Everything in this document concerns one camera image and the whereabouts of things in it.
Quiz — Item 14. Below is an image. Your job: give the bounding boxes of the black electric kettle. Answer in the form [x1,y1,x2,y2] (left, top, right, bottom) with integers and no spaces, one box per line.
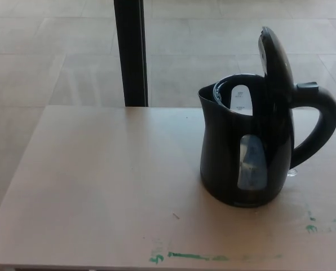
[197,27,336,209]

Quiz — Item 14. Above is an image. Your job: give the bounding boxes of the black vertical post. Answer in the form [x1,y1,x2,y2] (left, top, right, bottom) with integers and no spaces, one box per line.
[113,0,149,107]

